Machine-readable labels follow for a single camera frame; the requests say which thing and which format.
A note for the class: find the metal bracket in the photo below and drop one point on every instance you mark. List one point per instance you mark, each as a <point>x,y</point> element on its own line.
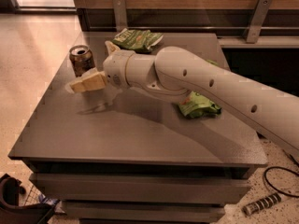
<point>259,14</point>
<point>120,14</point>

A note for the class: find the right metal bracket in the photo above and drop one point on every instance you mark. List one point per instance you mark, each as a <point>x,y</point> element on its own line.
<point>259,14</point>

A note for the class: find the grey drawer cabinet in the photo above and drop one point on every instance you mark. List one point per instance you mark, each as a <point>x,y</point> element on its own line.
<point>123,157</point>

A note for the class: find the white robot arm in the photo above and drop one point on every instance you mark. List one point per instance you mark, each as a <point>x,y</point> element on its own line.
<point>173,73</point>

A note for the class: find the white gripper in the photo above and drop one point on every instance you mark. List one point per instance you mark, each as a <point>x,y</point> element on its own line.
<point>114,66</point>

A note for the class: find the dark bin with wire basket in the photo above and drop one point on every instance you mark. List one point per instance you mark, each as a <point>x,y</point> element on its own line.
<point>11,212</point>

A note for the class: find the orange soda can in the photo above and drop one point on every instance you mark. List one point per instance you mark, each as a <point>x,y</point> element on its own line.
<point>81,58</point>

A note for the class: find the striped cylinder on floor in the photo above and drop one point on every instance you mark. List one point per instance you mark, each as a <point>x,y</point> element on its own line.
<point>264,203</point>

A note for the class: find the green dan snack bag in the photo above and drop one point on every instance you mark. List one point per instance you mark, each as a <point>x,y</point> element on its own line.
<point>197,105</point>

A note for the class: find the left metal bracket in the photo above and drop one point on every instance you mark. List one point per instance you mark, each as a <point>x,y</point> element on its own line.
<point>120,14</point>

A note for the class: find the green chip bag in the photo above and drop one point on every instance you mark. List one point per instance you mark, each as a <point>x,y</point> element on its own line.
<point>141,41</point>

